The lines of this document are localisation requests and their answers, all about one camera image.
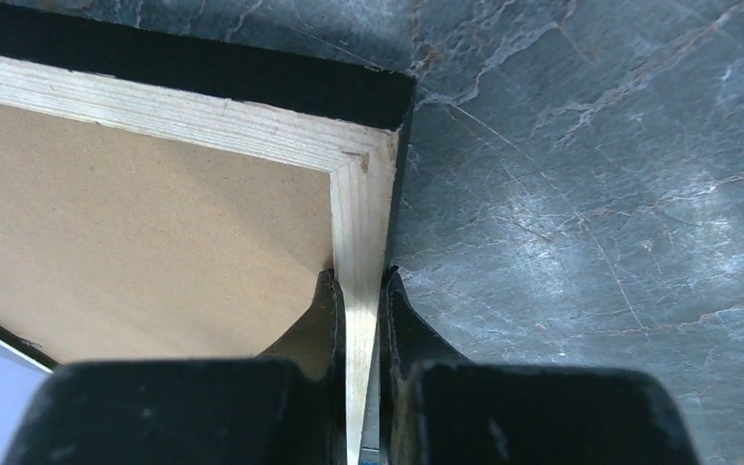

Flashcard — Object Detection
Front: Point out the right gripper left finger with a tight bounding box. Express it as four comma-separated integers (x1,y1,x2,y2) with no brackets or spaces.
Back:
3,271,347,464

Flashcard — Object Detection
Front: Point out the brown cardboard backing board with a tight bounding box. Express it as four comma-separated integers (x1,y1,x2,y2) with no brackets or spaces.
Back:
0,105,331,363

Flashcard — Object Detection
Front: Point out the wooden picture frame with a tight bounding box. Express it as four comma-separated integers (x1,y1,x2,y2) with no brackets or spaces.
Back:
0,2,415,464

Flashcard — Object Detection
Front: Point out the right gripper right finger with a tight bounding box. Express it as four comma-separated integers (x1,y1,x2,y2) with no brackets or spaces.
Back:
379,267,698,464

